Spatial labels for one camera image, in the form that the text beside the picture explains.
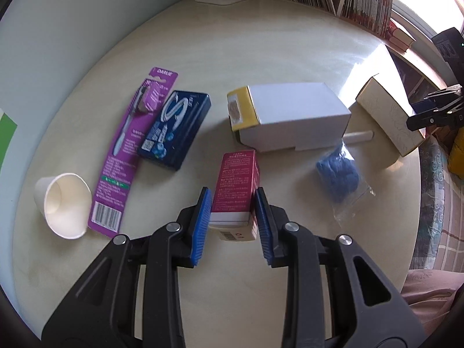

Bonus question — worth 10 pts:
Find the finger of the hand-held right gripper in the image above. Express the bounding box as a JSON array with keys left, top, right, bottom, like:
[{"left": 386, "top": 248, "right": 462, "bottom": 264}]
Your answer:
[
  {"left": 411, "top": 85, "right": 464, "bottom": 115},
  {"left": 406, "top": 107, "right": 464, "bottom": 131}
]

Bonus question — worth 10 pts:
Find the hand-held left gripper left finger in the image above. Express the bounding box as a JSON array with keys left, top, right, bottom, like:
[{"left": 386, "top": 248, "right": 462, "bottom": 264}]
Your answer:
[{"left": 41, "top": 187, "right": 213, "bottom": 348}]

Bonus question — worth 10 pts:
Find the magenta and white carton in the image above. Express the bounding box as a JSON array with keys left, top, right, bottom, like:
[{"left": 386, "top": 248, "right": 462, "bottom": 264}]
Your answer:
[{"left": 209, "top": 149, "right": 262, "bottom": 243}]

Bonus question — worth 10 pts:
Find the white paper cup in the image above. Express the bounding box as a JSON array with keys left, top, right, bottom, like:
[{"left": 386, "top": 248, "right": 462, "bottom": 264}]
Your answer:
[{"left": 34, "top": 173, "right": 92, "bottom": 240}]

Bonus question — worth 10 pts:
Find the blue item in clear bag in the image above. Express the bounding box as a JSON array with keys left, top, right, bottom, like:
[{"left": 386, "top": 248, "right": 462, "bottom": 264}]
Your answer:
[{"left": 315, "top": 141, "right": 376, "bottom": 225}]

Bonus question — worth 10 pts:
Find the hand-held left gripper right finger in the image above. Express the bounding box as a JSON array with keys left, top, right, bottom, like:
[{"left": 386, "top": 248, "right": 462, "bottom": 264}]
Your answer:
[{"left": 254, "top": 187, "right": 426, "bottom": 348}]

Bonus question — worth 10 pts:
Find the white box with yellow end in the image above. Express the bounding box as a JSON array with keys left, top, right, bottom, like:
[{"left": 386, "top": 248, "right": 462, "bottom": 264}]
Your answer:
[{"left": 227, "top": 83, "right": 351, "bottom": 153}]

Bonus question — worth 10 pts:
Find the green sheet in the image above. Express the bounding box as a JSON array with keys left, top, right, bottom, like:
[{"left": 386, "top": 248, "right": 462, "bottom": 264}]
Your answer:
[{"left": 0, "top": 109, "right": 18, "bottom": 175}]

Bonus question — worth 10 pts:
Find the dark blue flat box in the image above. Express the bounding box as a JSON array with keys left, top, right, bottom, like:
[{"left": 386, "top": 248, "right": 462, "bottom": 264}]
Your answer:
[{"left": 137, "top": 90, "right": 212, "bottom": 172}]

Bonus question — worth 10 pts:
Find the beige box with line drawing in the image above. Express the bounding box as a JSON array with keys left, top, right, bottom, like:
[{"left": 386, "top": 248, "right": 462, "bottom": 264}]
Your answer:
[{"left": 355, "top": 74, "right": 426, "bottom": 158}]

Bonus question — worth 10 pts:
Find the patterned bedspread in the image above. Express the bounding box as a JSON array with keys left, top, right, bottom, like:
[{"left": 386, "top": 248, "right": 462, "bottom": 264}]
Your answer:
[{"left": 409, "top": 136, "right": 464, "bottom": 272}]

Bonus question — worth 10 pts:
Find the row of dark-spined books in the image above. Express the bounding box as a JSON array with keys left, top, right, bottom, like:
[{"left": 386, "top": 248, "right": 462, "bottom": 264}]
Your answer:
[{"left": 341, "top": 0, "right": 394, "bottom": 39}]

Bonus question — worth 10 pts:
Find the small stack of flat books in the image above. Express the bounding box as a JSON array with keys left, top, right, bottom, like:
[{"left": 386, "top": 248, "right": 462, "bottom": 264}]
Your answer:
[{"left": 386, "top": 18, "right": 416, "bottom": 52}]

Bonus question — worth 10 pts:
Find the purple toothbrush package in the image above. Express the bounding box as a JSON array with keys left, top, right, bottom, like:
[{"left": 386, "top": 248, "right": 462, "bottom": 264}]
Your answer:
[{"left": 88, "top": 67, "right": 180, "bottom": 239}]

